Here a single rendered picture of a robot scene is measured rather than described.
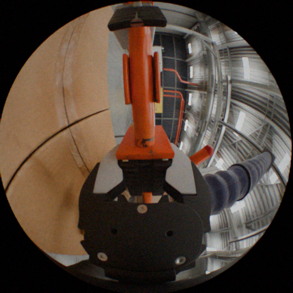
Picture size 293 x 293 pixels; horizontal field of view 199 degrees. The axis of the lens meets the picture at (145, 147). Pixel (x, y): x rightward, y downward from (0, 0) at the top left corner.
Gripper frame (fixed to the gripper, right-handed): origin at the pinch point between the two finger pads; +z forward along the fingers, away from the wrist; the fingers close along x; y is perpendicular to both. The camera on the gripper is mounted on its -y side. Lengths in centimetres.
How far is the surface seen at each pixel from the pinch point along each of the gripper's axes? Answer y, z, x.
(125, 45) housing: -15.3, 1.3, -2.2
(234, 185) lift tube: 17.4, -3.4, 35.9
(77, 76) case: -13.6, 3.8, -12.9
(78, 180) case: 5.1, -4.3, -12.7
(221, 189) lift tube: 17.2, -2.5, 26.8
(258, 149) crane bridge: 25, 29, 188
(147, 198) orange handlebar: 11.1, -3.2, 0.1
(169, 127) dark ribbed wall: 376, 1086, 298
